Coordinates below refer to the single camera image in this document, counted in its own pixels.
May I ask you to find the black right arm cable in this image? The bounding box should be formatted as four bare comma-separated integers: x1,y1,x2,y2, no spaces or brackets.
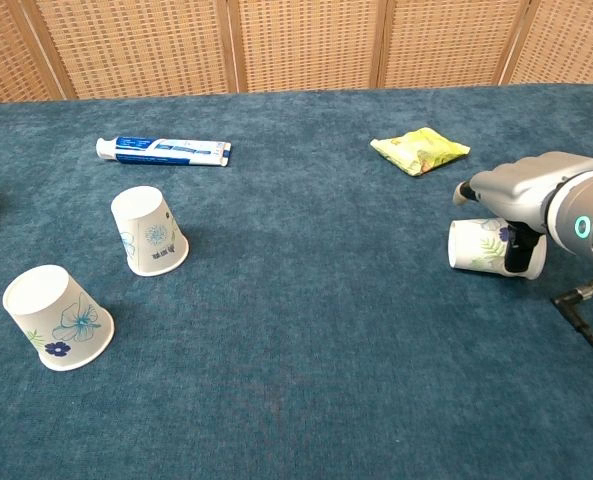
551,273,593,365

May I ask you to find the teal blue table cloth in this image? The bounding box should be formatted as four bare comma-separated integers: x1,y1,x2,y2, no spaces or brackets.
0,82,593,480

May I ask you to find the paper cup green fern print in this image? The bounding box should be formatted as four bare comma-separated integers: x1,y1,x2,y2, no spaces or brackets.
448,217,548,280

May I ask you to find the wicker folding screen panel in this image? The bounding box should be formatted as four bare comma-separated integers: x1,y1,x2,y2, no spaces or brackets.
0,0,77,104
225,0,392,94
495,0,593,86
370,0,535,90
20,0,240,100

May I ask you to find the paper cup large blue flower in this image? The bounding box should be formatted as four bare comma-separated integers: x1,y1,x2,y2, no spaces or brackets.
2,264,116,372

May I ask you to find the yellow green snack packet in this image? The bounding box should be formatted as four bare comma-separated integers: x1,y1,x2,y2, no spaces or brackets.
369,126,472,177

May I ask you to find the blue white toothpaste tube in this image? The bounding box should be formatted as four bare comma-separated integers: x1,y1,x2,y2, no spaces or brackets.
95,136,233,168

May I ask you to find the paper cup with printed text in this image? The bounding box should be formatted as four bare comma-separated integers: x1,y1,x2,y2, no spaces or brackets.
110,185,191,278

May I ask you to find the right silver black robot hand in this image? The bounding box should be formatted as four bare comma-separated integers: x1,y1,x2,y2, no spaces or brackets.
453,151,593,274

